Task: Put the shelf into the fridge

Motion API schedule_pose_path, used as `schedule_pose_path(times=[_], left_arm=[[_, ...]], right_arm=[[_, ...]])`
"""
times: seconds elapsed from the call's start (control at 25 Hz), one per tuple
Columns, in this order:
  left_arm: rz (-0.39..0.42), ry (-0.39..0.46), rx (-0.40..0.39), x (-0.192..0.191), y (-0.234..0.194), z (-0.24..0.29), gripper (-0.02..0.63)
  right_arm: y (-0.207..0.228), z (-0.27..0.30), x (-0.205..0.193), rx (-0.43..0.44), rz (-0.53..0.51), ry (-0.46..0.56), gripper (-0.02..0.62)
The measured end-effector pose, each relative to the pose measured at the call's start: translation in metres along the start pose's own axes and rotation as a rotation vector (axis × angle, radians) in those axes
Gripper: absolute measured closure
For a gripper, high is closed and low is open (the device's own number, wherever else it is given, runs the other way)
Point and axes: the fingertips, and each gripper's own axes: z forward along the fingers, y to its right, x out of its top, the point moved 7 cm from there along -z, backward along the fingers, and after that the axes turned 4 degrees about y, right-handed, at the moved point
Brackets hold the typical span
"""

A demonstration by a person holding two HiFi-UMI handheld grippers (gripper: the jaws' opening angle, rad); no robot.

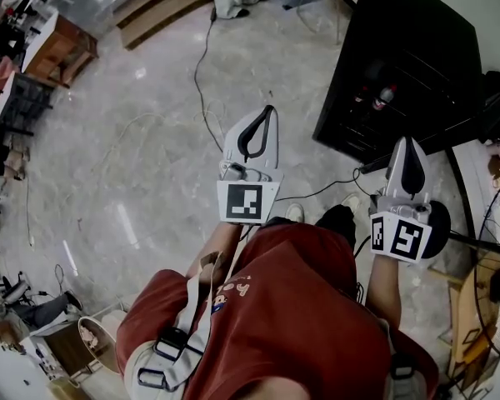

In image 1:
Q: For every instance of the black standing fan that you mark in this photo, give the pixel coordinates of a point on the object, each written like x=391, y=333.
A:
x=498, y=265

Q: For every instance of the wooden table with white top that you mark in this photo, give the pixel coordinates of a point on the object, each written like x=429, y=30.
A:
x=54, y=50

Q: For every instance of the wooden step platform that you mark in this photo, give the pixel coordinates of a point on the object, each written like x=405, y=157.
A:
x=158, y=15

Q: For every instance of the person's red shirt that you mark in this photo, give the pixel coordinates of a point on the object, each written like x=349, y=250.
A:
x=300, y=315

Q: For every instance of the black fridge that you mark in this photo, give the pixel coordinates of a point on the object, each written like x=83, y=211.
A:
x=421, y=36

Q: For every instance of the person's white right shoe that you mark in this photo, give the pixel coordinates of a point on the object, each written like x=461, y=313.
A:
x=351, y=202

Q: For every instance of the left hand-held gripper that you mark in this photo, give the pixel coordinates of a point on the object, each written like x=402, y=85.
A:
x=243, y=200

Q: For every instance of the person's white left shoe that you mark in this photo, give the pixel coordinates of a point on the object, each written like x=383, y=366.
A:
x=295, y=213

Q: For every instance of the person's left forearm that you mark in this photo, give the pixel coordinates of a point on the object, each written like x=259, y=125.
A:
x=216, y=244

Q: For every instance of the white waste bin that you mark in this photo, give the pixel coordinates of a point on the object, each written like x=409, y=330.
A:
x=96, y=342

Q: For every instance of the clear chair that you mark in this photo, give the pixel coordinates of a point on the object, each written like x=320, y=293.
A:
x=323, y=15

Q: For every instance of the brown wooden box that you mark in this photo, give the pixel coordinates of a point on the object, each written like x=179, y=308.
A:
x=68, y=348

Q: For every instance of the dark drink bottle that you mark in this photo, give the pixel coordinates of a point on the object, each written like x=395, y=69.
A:
x=361, y=94

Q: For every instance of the red-capped drink bottle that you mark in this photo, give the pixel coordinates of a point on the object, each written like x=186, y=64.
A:
x=384, y=97

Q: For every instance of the person's white shoe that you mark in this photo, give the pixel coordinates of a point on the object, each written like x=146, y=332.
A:
x=295, y=213
x=351, y=202

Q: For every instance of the person's right forearm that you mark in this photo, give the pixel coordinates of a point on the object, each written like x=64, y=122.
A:
x=383, y=286

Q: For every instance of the person's black trousers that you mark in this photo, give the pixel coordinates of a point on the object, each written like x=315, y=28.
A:
x=337, y=223

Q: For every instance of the office chair base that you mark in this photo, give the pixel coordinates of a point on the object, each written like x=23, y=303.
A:
x=10, y=290

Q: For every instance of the black metal rack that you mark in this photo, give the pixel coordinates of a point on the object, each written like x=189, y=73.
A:
x=25, y=100

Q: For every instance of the wooden board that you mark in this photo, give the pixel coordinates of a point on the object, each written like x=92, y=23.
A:
x=468, y=319

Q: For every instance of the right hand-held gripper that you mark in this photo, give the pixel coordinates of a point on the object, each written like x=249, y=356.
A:
x=404, y=233

